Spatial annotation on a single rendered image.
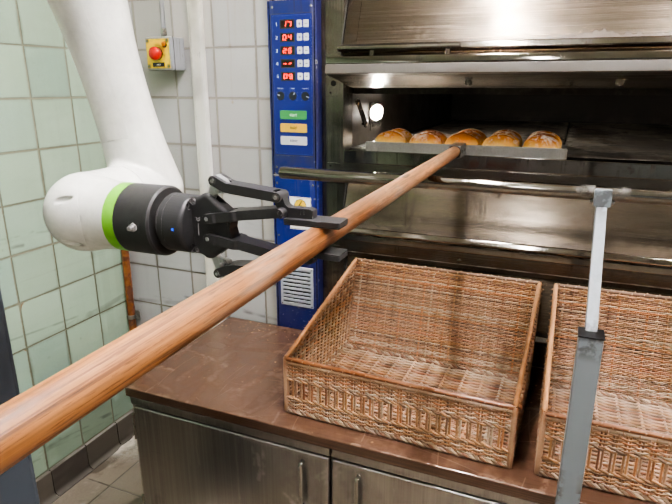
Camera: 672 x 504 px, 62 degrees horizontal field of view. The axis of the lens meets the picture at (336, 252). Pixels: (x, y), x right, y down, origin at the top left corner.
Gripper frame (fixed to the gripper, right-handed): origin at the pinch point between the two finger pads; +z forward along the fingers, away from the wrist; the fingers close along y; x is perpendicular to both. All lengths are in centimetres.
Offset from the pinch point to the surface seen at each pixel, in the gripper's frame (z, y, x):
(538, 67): 20, -21, -84
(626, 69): 38, -21, -84
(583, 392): 35, 35, -39
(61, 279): -124, 46, -74
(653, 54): 43, -24, -84
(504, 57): 12, -23, -85
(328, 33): -39, -31, -101
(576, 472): 36, 51, -39
